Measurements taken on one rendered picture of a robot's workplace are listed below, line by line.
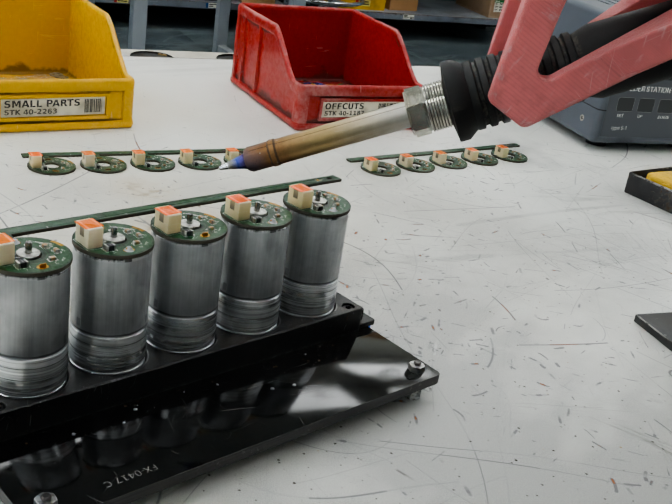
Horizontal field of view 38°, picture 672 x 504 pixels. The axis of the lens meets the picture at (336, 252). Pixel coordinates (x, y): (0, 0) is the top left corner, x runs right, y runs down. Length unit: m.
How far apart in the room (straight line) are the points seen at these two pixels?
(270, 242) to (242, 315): 0.03
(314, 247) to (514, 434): 0.10
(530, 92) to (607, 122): 0.45
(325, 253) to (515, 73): 0.11
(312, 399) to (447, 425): 0.05
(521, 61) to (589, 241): 0.28
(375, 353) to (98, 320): 0.11
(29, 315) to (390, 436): 0.13
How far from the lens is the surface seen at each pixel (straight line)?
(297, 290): 0.36
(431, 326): 0.42
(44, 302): 0.29
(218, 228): 0.32
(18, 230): 0.31
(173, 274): 0.32
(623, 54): 0.28
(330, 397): 0.34
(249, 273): 0.34
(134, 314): 0.31
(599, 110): 0.72
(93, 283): 0.30
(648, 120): 0.75
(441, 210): 0.55
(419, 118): 0.29
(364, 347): 0.37
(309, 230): 0.35
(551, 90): 0.28
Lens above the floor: 0.94
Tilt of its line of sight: 23 degrees down
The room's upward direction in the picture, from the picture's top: 9 degrees clockwise
